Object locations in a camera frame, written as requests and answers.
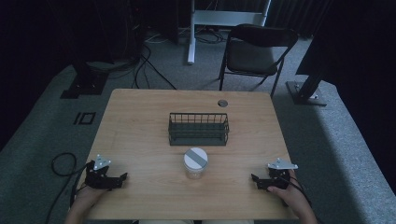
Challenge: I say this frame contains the black post with grey base plate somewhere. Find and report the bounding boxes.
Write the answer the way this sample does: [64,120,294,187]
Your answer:
[285,72,329,107]

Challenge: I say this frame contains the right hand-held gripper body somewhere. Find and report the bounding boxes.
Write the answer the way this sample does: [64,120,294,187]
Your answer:
[264,157,299,190]

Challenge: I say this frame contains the white metal desk frame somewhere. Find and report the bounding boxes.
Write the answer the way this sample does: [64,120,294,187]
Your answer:
[187,0,273,65]

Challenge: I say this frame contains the person's right hand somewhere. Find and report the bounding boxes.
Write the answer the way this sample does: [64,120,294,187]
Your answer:
[266,169,310,216]

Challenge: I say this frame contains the black stand with base plate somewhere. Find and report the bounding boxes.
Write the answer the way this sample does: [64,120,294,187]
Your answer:
[59,59,109,100]

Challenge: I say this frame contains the clear jar with white lid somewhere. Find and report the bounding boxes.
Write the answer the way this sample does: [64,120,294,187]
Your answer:
[182,147,209,180]

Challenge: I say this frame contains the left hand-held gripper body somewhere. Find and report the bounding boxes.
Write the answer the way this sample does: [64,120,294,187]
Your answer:
[84,154,112,191]

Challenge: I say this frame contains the black folding chair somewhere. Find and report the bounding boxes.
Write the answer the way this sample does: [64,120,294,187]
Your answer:
[218,23,299,98]

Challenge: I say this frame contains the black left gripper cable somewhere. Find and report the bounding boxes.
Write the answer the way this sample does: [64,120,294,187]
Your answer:
[44,151,95,224]

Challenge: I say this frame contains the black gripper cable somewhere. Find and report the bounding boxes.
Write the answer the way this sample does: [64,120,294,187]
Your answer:
[44,151,95,224]
[279,169,313,207]

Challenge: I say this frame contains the black floor cables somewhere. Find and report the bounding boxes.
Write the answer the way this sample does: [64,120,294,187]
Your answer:
[87,27,228,91]

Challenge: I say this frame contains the black wire basket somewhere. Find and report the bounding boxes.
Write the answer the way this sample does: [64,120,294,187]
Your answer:
[167,112,231,147]

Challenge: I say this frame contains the person's left hand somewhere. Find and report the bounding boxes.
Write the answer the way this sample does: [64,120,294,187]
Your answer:
[73,185,108,216]

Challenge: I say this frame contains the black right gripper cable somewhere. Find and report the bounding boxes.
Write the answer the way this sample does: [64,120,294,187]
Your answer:
[279,169,313,207]

